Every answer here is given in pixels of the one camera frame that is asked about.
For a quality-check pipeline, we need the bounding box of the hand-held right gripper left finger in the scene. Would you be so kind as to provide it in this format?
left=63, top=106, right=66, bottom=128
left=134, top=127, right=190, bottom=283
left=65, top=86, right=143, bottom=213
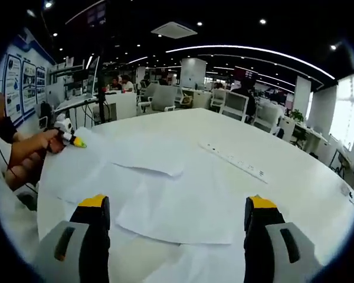
left=32, top=193, right=111, bottom=283

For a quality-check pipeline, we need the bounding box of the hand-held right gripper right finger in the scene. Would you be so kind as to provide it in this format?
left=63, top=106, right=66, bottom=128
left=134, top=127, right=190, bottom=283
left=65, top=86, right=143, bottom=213
left=243, top=194, right=322, bottom=283

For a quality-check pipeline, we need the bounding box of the person's left hand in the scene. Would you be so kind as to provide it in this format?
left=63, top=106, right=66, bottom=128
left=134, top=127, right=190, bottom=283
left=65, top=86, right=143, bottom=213
left=42, top=129, right=66, bottom=154

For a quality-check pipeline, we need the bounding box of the white standing desk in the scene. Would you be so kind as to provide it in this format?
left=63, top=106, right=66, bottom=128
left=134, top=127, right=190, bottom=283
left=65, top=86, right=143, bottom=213
left=54, top=94, right=100, bottom=130

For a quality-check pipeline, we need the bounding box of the black tripod stand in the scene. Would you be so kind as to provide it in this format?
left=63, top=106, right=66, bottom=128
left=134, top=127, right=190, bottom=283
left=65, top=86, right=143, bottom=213
left=97, top=0, right=107, bottom=124

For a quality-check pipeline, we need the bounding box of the black computer monitor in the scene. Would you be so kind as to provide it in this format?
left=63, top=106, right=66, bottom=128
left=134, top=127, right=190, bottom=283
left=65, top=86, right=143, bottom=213
left=87, top=55, right=101, bottom=100

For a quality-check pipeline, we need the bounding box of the white table power strip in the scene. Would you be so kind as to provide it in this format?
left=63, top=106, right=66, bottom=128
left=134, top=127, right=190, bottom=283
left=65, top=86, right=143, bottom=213
left=197, top=141, right=269, bottom=185

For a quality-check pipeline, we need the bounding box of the grey high-back office chair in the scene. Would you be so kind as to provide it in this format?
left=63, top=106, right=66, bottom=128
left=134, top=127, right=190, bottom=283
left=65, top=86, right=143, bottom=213
left=137, top=84, right=178, bottom=113

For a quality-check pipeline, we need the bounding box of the small white box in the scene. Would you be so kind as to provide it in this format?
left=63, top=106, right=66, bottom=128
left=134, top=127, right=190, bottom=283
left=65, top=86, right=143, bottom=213
left=340, top=185, right=354, bottom=207

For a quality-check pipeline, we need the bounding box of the white table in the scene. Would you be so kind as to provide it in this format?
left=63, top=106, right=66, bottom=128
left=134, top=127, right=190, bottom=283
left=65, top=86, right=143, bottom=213
left=36, top=107, right=354, bottom=283

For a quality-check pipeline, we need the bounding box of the hanging dark display screen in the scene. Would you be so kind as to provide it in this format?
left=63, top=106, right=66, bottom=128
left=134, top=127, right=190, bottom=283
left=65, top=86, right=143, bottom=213
left=86, top=2, right=107, bottom=27

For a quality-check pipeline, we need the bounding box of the white mesh office chair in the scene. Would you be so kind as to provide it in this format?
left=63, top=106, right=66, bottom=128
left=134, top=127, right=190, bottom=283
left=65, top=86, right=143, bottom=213
left=222, top=91, right=250, bottom=122
left=253, top=103, right=281, bottom=134

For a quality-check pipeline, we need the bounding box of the potted green plant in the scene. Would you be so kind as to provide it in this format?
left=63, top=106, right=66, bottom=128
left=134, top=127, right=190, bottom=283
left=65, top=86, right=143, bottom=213
left=290, top=108, right=305, bottom=123

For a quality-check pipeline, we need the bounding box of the ceiling air conditioner vent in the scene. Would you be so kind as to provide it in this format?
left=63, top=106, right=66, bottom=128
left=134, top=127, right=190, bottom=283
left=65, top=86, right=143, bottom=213
left=150, top=21, right=199, bottom=40

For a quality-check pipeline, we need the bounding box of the smaller bright window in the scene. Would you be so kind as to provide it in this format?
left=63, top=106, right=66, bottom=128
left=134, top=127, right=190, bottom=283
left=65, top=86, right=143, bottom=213
left=329, top=73, right=354, bottom=150

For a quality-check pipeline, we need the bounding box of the hanging red display screen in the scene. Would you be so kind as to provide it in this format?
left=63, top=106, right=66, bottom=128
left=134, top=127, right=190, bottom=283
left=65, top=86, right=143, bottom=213
left=234, top=66, right=258, bottom=81

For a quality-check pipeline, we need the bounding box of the long ceiling light strip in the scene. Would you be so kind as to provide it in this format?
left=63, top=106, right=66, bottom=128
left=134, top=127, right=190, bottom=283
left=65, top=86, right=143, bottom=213
left=165, top=44, right=336, bottom=80

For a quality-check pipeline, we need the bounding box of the blue framed wall poster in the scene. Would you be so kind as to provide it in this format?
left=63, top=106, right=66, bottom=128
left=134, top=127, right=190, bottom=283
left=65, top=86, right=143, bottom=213
left=3, top=54, right=23, bottom=123
left=35, top=66, right=47, bottom=103
left=21, top=60, right=38, bottom=115

